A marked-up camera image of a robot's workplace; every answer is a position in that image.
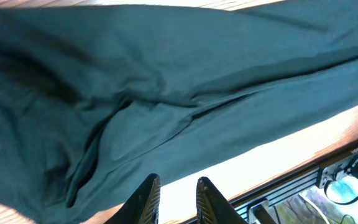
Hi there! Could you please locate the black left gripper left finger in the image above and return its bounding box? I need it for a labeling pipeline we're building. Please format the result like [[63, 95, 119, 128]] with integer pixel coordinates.
[[104, 174, 161, 224]]

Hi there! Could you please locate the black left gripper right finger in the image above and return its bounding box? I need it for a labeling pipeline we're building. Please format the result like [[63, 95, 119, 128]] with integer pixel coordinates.
[[196, 177, 247, 224]]

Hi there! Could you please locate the black t-shirt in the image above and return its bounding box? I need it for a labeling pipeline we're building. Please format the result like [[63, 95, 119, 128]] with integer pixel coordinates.
[[0, 0, 358, 223]]

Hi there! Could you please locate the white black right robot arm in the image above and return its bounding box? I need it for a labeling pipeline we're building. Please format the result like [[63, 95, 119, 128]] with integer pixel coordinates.
[[317, 149, 358, 189]]

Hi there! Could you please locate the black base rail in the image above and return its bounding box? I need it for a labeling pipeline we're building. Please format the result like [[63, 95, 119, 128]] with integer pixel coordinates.
[[178, 133, 358, 224]]

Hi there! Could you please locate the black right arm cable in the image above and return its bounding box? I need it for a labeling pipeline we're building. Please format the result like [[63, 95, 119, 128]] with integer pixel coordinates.
[[323, 180, 358, 206]]

